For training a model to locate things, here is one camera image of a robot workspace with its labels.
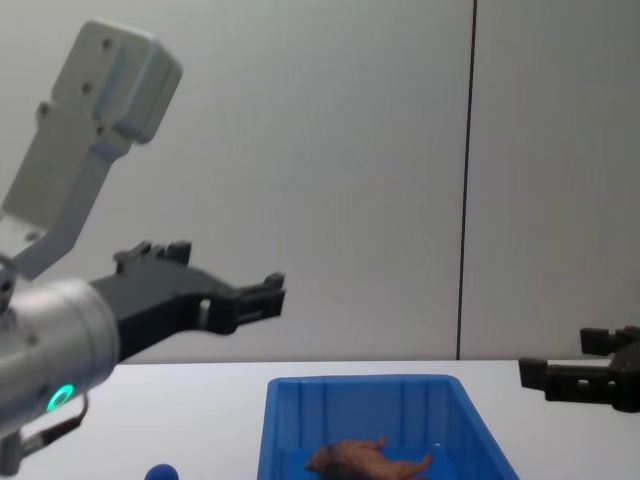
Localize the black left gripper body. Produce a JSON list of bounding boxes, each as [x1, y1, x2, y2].
[[88, 260, 241, 363]]

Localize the blue plastic bin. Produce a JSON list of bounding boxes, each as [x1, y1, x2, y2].
[[256, 373, 522, 480]]

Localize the brown toy animal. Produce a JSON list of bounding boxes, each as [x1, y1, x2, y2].
[[305, 435, 435, 480]]

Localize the thin dark wrist cable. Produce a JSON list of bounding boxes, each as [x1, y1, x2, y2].
[[22, 390, 91, 446]]

